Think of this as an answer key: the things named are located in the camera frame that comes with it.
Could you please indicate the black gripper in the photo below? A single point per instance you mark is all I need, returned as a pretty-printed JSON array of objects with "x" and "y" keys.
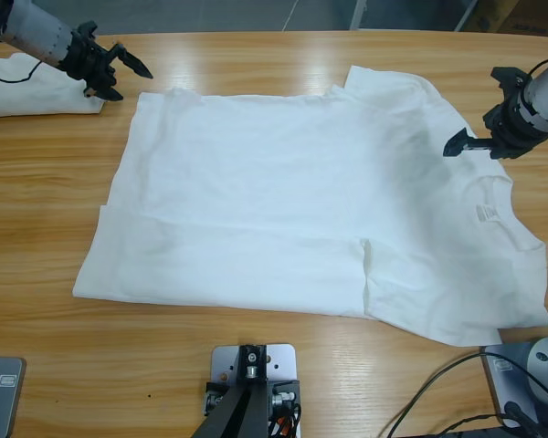
[
  {"x": 511, "y": 130},
  {"x": 89, "y": 64}
]

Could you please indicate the white T-shirt with black print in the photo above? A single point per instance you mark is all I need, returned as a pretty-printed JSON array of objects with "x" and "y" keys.
[{"x": 278, "y": 205}]

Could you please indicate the white metal leg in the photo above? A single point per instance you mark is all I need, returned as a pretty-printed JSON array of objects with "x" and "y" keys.
[
  {"x": 466, "y": 13},
  {"x": 359, "y": 13}
]

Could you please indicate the cardboard box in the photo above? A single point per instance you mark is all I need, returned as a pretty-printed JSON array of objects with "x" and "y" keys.
[{"x": 530, "y": 13}]

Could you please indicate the white mounting block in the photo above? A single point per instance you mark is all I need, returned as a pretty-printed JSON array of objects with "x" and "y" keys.
[{"x": 284, "y": 360}]

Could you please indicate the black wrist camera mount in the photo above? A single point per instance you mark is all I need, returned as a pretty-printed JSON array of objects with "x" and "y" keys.
[{"x": 84, "y": 29}]

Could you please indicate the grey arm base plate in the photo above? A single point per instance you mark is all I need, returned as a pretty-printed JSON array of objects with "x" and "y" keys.
[
  {"x": 500, "y": 388},
  {"x": 4, "y": 406}
]

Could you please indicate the dark camera post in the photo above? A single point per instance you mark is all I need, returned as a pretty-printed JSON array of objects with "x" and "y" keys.
[{"x": 242, "y": 410}]

